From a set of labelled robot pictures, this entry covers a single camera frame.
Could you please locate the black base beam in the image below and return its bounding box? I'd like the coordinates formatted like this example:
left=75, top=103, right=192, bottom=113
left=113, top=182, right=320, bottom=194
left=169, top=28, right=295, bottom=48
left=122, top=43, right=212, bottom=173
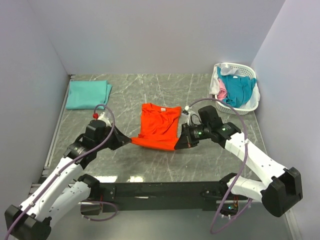
left=79, top=180, right=248, bottom=213

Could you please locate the aluminium frame rail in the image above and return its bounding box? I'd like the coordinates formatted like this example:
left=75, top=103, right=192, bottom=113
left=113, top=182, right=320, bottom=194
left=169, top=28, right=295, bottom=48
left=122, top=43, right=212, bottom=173
left=28, top=74, right=75, bottom=196

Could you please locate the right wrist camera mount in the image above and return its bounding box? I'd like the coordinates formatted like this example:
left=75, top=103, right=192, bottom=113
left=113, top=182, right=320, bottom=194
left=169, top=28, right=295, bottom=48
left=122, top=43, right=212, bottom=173
left=181, top=105, right=201, bottom=125

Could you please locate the blue garment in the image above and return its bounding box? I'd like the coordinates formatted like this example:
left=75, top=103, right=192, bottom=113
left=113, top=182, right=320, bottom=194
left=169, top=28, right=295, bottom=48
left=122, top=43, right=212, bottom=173
left=218, top=68, right=261, bottom=110

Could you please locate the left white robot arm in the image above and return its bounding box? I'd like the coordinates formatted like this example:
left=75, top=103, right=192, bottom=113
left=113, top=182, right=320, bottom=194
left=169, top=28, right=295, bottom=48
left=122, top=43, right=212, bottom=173
left=4, top=120, right=131, bottom=240

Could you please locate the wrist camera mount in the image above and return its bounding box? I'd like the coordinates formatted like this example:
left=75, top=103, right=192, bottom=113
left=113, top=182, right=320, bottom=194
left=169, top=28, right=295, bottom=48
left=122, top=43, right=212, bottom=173
left=92, top=112, right=112, bottom=127
left=181, top=105, right=201, bottom=125

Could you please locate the orange t shirt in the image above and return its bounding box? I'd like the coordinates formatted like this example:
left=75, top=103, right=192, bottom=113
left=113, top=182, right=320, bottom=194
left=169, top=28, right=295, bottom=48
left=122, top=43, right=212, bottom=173
left=131, top=103, right=182, bottom=151

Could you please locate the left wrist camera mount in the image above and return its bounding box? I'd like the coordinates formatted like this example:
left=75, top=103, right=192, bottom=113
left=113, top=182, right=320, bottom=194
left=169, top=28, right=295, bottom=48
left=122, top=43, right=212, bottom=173
left=92, top=112, right=112, bottom=127

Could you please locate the white garment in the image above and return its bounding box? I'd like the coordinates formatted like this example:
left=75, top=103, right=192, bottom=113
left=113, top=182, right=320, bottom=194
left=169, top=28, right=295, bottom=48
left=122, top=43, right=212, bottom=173
left=209, top=63, right=237, bottom=95

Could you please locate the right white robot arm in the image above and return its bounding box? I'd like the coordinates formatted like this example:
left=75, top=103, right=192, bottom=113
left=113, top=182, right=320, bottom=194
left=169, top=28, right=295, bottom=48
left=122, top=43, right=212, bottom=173
left=174, top=105, right=303, bottom=217

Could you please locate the folded teal t shirt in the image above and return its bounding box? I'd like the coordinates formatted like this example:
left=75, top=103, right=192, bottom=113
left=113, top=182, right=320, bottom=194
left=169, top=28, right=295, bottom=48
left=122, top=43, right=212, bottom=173
left=65, top=80, right=113, bottom=110

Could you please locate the pink garment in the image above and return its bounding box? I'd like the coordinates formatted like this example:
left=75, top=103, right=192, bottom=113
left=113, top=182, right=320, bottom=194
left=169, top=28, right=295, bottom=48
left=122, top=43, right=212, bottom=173
left=217, top=78, right=228, bottom=101

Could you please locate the white laundry basket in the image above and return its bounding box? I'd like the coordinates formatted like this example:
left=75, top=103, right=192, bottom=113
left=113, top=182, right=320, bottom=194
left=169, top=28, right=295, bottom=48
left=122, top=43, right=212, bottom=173
left=212, top=63, right=259, bottom=115

